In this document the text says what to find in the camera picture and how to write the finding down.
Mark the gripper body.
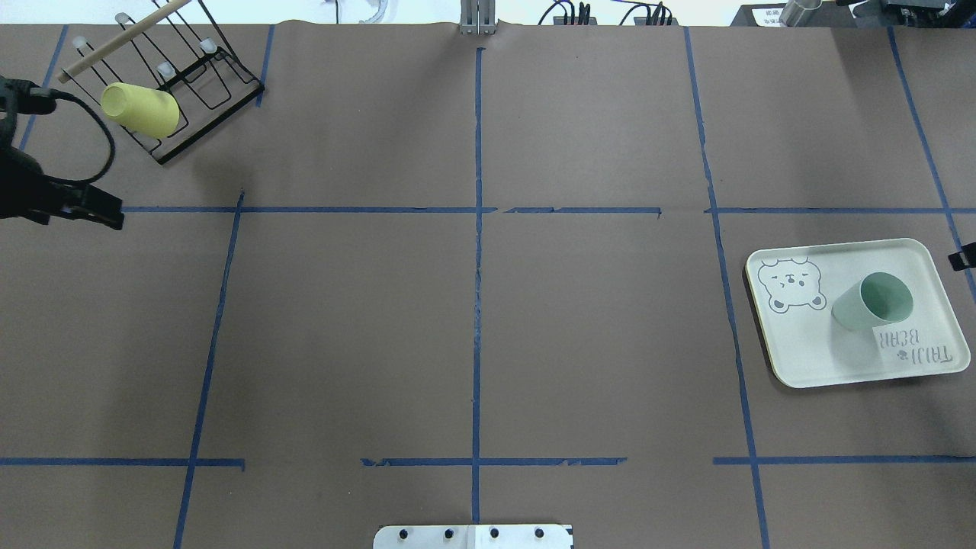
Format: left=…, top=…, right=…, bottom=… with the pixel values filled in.
left=1, top=146, right=53, bottom=225

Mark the pale green cup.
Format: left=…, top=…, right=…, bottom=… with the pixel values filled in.
left=832, top=271, right=914, bottom=331

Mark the yellow cup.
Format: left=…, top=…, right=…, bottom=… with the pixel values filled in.
left=100, top=82, right=181, bottom=140

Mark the cream bear tray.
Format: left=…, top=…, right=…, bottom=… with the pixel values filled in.
left=745, top=239, right=971, bottom=388

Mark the metal cylinder can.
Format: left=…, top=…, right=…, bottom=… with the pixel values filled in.
left=779, top=0, right=823, bottom=27

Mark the camera cable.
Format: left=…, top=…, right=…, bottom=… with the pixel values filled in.
left=46, top=90, right=117, bottom=185

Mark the black wire cup rack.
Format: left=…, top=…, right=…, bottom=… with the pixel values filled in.
left=53, top=1, right=265, bottom=165

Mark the aluminium frame post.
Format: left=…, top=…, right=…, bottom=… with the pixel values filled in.
left=459, top=0, right=497, bottom=36

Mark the white pedestal column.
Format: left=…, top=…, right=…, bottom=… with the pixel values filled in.
left=372, top=524, right=575, bottom=548

